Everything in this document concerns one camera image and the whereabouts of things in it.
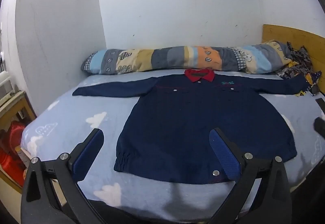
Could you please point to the dark patterned cloth with yellow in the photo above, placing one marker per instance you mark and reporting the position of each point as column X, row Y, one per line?
column 299, row 61

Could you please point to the wooden cabinet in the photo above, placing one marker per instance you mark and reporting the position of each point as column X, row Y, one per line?
column 15, row 102

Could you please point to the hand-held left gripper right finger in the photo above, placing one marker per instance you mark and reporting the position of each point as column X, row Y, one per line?
column 224, row 153

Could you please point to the wooden headboard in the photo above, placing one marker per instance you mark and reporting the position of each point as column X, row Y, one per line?
column 292, row 33

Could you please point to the navy jacket with red collar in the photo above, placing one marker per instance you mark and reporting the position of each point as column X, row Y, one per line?
column 190, row 125

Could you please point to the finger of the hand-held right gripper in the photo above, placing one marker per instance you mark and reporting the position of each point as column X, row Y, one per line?
column 320, row 126

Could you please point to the light blue cloud bed sheet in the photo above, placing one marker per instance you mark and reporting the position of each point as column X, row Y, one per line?
column 76, row 117

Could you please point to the rolled patchwork quilt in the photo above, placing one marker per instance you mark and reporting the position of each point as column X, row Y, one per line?
column 165, row 59

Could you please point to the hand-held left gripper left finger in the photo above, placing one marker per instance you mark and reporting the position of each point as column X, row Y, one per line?
column 88, row 153

